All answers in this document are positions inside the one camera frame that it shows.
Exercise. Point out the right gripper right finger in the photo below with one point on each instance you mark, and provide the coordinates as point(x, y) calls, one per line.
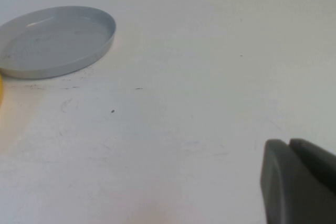
point(320, 163)

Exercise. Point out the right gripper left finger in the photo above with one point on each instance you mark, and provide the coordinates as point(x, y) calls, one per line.
point(278, 182)

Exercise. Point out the yellow plastic banana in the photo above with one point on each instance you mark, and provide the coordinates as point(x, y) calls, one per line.
point(1, 90)

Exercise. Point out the grey round plate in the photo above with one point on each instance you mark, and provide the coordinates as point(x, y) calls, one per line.
point(52, 45)

